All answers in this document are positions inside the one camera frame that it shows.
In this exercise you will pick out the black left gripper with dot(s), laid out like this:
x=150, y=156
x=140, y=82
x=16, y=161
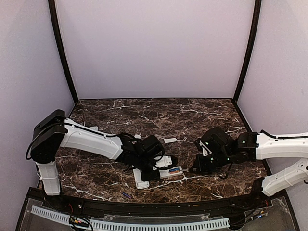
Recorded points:
x=154, y=176

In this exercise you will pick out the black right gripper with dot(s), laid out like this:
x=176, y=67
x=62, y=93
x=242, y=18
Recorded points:
x=199, y=166

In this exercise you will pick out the white remote control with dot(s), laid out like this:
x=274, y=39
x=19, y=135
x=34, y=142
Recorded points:
x=166, y=174
x=140, y=184

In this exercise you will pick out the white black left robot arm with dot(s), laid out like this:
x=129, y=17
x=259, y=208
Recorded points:
x=55, y=131

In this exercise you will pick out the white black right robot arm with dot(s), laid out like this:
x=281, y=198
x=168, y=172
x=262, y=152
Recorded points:
x=218, y=149

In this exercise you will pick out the blue battery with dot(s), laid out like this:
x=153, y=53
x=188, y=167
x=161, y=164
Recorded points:
x=174, y=170

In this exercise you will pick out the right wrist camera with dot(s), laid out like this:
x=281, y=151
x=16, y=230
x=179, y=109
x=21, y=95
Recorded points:
x=202, y=148

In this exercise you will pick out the black front rail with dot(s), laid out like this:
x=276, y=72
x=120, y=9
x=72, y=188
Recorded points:
x=235, y=208

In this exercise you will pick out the white slotted cable duct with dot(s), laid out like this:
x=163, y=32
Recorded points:
x=100, y=225

